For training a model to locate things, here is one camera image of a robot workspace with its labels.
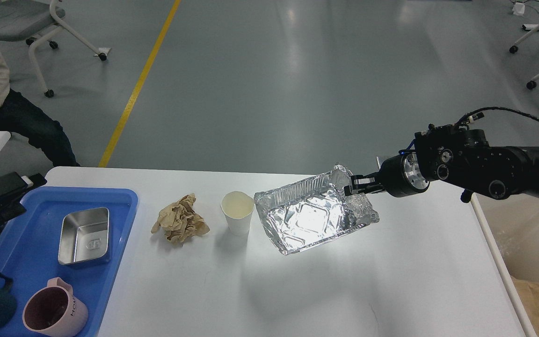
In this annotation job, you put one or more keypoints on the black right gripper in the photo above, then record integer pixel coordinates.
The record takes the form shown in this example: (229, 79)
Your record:
(399, 176)

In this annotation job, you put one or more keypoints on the aluminium foil tray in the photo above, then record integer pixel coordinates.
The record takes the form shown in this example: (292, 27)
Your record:
(313, 211)

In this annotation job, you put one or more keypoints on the white paper cup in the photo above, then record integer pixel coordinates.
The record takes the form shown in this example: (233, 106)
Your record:
(237, 208)

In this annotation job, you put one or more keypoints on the stainless steel rectangular dish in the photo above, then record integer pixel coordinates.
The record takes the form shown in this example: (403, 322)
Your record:
(85, 238)

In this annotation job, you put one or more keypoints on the pink mug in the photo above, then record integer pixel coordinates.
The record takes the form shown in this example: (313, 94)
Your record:
(54, 311)

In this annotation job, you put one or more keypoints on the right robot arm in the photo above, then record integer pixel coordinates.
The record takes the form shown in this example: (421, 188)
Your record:
(457, 155)

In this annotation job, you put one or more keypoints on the floor outlet plate right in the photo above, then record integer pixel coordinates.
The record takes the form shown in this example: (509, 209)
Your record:
(380, 160)

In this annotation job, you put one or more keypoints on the beige plastic bin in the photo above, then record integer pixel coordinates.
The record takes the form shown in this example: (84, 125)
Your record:
(511, 228)

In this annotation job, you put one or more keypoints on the blue plastic tray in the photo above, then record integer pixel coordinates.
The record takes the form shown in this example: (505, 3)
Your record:
(29, 249)

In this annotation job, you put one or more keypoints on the grey office chair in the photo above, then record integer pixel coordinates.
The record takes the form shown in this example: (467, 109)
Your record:
(36, 23)

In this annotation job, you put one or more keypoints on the person in beige sweater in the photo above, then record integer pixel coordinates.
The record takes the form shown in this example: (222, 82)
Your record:
(19, 115)

